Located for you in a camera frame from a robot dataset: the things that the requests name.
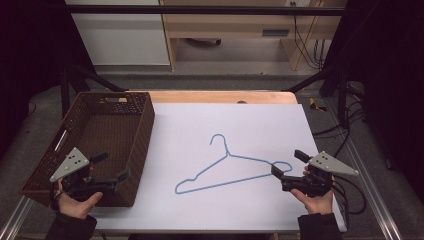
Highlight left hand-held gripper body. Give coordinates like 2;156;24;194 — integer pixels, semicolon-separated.
49;147;119;203

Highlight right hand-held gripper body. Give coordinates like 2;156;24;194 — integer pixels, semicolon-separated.
280;150;360;198

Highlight brown wicker basket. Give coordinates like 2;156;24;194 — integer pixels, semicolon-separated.
18;91;156;208

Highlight blue wire hanger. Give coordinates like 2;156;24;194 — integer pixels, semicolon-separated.
174;133;294;195

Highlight person's right hand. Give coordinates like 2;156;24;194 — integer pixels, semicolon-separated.
289;188;335;216

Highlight person's left hand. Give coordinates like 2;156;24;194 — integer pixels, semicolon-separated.
57;181;104;220

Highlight yellow and black object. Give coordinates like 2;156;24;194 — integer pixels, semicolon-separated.
308;97;328;113

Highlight black metal stand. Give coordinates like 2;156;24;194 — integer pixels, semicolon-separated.
283;63;351;129
59;64;129;118

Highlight white table sheet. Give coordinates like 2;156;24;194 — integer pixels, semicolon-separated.
89;102;348;233

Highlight black curtain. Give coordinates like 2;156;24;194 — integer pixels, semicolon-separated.
324;0;424;194
0;0;96;158

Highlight white cabinet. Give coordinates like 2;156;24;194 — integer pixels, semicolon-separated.
65;0;171;67

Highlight light wooden desk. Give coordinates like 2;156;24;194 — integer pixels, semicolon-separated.
159;0;348;72

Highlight black horizontal bar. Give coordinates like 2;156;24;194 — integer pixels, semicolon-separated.
64;4;348;16

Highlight black floor cables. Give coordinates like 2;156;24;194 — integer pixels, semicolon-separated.
311;83;368;158

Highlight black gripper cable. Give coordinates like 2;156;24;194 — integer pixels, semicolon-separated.
331;173;368;216

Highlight aluminium frame rail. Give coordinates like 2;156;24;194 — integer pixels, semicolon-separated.
324;99;404;240
0;195;34;240

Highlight black hanging cables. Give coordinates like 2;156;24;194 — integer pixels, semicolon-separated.
289;1;329;71

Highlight grey drawer handle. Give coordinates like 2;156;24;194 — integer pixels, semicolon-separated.
262;29;290;37

